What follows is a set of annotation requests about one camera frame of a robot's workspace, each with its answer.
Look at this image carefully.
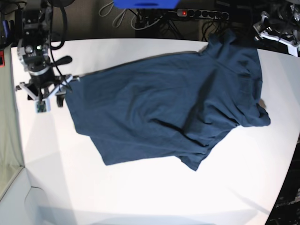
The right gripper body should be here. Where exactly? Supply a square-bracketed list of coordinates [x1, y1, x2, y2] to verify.
[15, 74, 80, 101]

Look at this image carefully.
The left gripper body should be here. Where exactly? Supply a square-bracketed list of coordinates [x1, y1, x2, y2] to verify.
[253, 11, 300, 56]

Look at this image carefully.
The dark blue t-shirt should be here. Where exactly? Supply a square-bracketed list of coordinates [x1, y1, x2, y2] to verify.
[66, 30, 270, 170]

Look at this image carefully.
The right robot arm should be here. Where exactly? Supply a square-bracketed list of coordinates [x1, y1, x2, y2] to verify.
[16, 0, 80, 113]

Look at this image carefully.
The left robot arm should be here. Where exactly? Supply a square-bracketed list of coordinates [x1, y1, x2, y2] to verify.
[253, 0, 300, 57]

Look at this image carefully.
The red box at left edge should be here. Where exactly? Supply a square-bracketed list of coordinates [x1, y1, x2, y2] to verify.
[0, 50, 5, 68]

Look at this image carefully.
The black power strip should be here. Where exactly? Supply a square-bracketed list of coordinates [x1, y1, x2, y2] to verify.
[176, 8, 230, 21]

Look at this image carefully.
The white bin at left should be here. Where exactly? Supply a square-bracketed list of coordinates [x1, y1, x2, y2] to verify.
[0, 47, 44, 225]

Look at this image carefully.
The blue plastic box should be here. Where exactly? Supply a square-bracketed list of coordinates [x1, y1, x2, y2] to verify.
[113, 0, 179, 9]

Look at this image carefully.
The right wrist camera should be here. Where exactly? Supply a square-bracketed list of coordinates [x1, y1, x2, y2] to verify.
[35, 99, 51, 113]

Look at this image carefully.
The blue handled tool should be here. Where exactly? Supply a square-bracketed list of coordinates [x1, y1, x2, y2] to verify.
[2, 20, 10, 38]

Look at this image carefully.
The white cable loop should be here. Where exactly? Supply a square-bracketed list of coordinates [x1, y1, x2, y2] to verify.
[98, 2, 128, 28]

